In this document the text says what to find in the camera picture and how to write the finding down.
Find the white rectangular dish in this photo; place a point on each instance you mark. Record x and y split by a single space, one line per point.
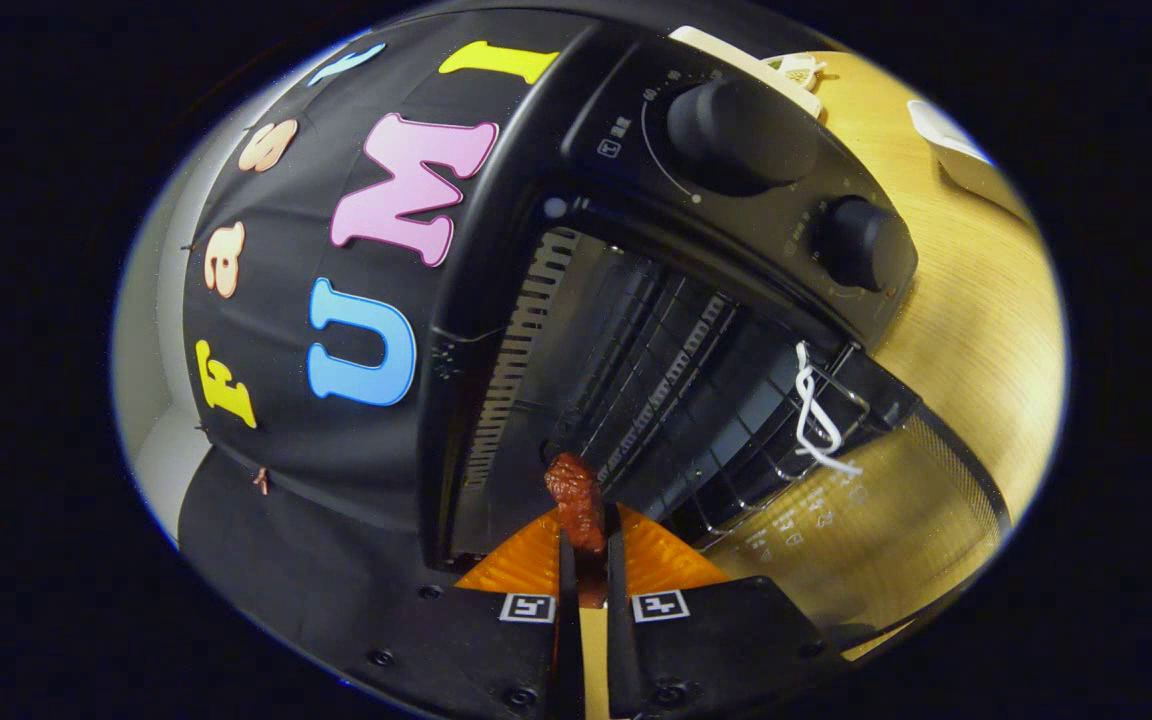
946 135

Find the black toaster oven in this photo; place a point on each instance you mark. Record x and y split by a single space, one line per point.
736 130

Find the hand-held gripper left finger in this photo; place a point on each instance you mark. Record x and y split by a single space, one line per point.
567 620

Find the reddish brown fried meat piece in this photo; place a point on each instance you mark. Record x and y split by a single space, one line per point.
576 500

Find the white pop-up toaster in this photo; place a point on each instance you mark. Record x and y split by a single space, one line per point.
726 50

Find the pink clip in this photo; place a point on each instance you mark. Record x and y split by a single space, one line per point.
262 481

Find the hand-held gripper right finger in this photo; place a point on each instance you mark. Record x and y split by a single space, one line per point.
619 620

